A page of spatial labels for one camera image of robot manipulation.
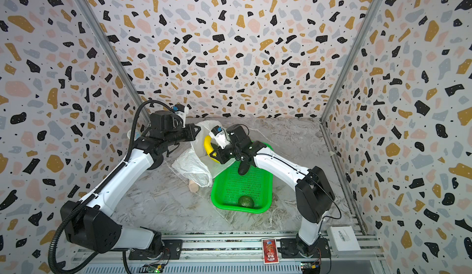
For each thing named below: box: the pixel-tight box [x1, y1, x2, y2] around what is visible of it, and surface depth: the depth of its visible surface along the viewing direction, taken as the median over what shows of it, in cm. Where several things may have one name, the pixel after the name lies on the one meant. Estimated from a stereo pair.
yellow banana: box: [203, 135, 221, 165], surface depth 82 cm
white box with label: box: [326, 225, 361, 254], surface depth 75 cm
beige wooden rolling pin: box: [188, 179, 200, 193], surface depth 90 cm
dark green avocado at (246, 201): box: [237, 195, 255, 209], surface depth 83 cm
